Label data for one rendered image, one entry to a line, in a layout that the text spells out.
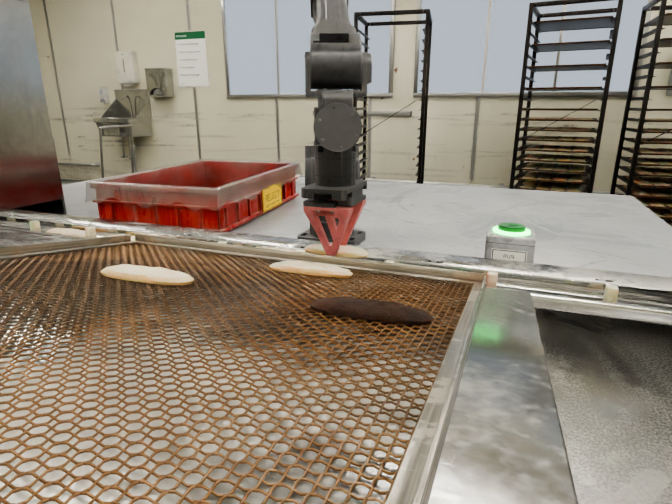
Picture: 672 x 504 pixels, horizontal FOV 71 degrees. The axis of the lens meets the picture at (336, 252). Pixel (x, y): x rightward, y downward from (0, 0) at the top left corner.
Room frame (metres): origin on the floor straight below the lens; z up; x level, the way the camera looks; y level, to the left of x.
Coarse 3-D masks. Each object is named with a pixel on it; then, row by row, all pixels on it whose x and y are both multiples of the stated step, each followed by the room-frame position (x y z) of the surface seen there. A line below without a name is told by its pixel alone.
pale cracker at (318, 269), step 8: (272, 264) 0.52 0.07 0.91; (280, 264) 0.51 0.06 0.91; (288, 264) 0.51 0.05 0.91; (296, 264) 0.51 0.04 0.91; (304, 264) 0.51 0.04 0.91; (312, 264) 0.51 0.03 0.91; (320, 264) 0.51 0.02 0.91; (328, 264) 0.52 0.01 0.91; (296, 272) 0.50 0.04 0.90; (304, 272) 0.50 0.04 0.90; (312, 272) 0.49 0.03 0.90; (320, 272) 0.49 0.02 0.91; (328, 272) 0.49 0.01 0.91; (336, 272) 0.49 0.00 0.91; (344, 272) 0.49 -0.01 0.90
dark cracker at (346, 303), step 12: (324, 300) 0.35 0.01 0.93; (336, 300) 0.35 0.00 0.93; (348, 300) 0.35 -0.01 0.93; (360, 300) 0.35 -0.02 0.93; (372, 300) 0.35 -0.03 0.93; (324, 312) 0.34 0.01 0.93; (336, 312) 0.34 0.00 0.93; (348, 312) 0.33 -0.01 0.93; (360, 312) 0.33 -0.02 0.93; (372, 312) 0.33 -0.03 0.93; (384, 312) 0.33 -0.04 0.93; (396, 312) 0.33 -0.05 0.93; (408, 312) 0.33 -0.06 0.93; (420, 312) 0.33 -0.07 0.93; (408, 324) 0.32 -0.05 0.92; (420, 324) 0.32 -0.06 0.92
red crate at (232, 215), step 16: (288, 192) 1.32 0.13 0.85; (112, 208) 1.02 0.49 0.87; (128, 208) 1.01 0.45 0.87; (144, 208) 1.00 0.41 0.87; (160, 208) 0.99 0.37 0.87; (176, 208) 0.97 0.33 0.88; (224, 208) 0.97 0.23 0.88; (240, 208) 1.04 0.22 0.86; (256, 208) 1.12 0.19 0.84; (272, 208) 1.19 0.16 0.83; (160, 224) 0.99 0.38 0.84; (176, 224) 0.98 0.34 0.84; (192, 224) 0.97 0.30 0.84; (208, 224) 0.96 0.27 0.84; (224, 224) 0.97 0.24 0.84; (240, 224) 1.02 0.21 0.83
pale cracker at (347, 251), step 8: (304, 248) 0.67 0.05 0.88; (312, 248) 0.66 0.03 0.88; (320, 248) 0.66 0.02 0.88; (344, 248) 0.65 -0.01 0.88; (352, 248) 0.65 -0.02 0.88; (360, 248) 0.66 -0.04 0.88; (336, 256) 0.64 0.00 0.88; (344, 256) 0.64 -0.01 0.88; (352, 256) 0.64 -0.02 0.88; (360, 256) 0.64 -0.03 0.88
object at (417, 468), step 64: (0, 256) 0.49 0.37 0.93; (64, 256) 0.53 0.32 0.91; (128, 256) 0.55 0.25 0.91; (192, 256) 0.58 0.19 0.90; (256, 256) 0.59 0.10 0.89; (320, 256) 0.57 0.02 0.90; (64, 320) 0.29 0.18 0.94; (256, 320) 0.31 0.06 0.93; (320, 320) 0.32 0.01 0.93; (448, 320) 0.35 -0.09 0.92; (0, 384) 0.19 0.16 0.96; (64, 384) 0.20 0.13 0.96; (320, 384) 0.21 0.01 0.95; (384, 384) 0.21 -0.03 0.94; (448, 384) 0.21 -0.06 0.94; (320, 448) 0.15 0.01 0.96
